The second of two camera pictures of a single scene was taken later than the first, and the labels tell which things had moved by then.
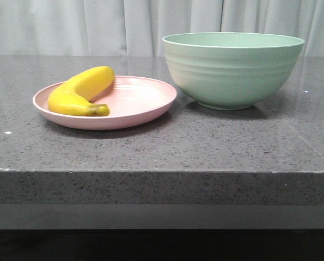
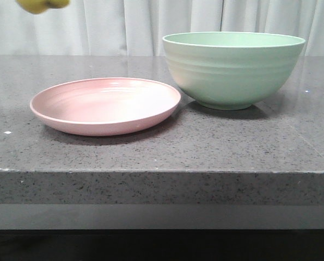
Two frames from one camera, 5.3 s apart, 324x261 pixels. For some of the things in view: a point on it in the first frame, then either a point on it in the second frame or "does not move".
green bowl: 230,71 does not move
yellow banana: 74,95 to 38,6
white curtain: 136,28 does not move
